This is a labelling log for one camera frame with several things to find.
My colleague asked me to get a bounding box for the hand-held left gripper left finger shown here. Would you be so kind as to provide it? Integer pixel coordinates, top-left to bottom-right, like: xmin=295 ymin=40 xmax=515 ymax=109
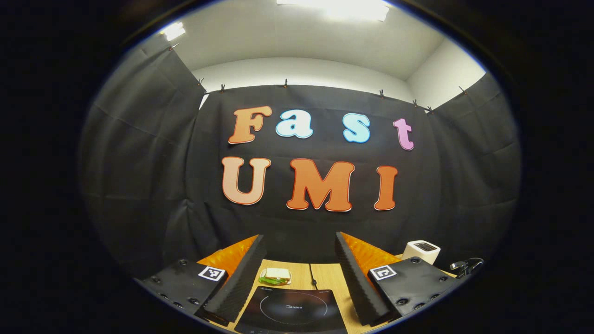
xmin=135 ymin=234 xmax=269 ymax=327

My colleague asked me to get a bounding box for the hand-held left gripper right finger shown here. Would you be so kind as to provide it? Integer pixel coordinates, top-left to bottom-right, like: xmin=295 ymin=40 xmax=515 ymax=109
xmin=335 ymin=231 xmax=465 ymax=327

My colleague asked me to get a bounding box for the black induction cooktop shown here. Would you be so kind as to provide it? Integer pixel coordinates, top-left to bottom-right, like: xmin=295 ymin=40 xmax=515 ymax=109
xmin=233 ymin=286 xmax=349 ymax=334

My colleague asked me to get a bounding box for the sandwich on small plate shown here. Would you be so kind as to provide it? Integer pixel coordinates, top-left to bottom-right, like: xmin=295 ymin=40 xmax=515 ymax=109
xmin=258 ymin=268 xmax=292 ymax=286

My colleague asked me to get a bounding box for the white toaster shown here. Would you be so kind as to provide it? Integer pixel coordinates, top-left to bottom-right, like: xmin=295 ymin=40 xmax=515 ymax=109
xmin=402 ymin=240 xmax=441 ymax=265

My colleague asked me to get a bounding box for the row of small cloth clips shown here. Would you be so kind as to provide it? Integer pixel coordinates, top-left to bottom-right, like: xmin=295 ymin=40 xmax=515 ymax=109
xmin=169 ymin=43 xmax=468 ymax=115

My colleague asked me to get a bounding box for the ceiling light panel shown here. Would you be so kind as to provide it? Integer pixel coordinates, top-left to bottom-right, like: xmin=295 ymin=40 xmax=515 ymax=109
xmin=277 ymin=0 xmax=390 ymax=22
xmin=161 ymin=22 xmax=186 ymax=41

